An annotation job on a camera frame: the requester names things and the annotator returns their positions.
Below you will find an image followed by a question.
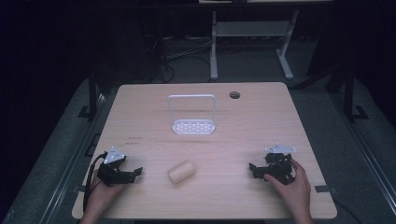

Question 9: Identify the clear plastic container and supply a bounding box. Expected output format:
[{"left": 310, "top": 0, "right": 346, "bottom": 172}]
[{"left": 167, "top": 93, "right": 217, "bottom": 136}]

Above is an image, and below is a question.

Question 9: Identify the bundle of floor cables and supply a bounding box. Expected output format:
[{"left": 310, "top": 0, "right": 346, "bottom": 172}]
[{"left": 144, "top": 33, "right": 213, "bottom": 83}]

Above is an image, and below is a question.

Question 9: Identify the person's left hand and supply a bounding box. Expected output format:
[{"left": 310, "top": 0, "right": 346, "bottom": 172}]
[{"left": 83, "top": 169, "right": 127, "bottom": 219}]

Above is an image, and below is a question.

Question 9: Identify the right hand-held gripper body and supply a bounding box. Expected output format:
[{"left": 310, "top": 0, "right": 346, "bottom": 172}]
[{"left": 261, "top": 142, "right": 297, "bottom": 186}]

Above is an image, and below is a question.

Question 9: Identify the person's right hand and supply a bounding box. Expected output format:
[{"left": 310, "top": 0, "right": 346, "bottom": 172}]
[{"left": 263, "top": 158, "right": 313, "bottom": 217}]

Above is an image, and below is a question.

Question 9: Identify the white metal desk frame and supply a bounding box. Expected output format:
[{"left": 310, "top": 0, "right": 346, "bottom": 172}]
[{"left": 209, "top": 8, "right": 301, "bottom": 81}]

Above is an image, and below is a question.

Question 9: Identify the beige paper roll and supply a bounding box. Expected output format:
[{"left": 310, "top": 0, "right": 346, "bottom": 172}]
[{"left": 167, "top": 159, "right": 196, "bottom": 185}]

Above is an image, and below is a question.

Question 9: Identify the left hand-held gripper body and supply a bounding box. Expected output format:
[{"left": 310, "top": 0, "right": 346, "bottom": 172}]
[{"left": 96, "top": 146, "right": 135, "bottom": 188}]

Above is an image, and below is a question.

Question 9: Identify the black metal stand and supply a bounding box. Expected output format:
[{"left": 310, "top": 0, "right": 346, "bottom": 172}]
[
  {"left": 78, "top": 69, "right": 106, "bottom": 119},
  {"left": 342, "top": 60, "right": 370, "bottom": 123}
]

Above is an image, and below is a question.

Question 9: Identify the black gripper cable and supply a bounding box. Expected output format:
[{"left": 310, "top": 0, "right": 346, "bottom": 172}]
[{"left": 83, "top": 151, "right": 108, "bottom": 204}]

